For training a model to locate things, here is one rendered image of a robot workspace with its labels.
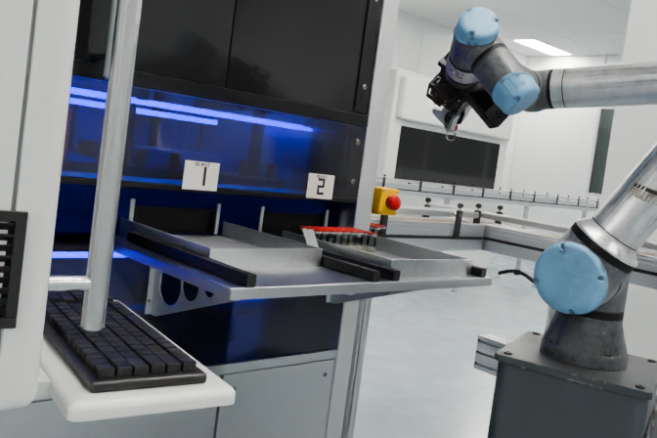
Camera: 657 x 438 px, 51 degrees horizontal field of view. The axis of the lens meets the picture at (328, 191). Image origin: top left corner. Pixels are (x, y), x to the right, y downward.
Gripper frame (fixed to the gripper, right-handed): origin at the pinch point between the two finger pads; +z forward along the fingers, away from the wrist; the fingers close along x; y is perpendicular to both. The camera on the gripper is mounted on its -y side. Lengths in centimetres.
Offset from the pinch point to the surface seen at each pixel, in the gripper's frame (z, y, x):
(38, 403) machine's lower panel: -2, 16, 100
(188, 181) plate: -5, 30, 51
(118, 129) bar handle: -71, 7, 63
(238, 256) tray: -18, 6, 57
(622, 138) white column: 103, -24, -96
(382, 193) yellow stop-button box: 33.0, 8.8, 11.0
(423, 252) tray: 17.6, -12.0, 21.1
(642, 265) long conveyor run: 56, -54, -33
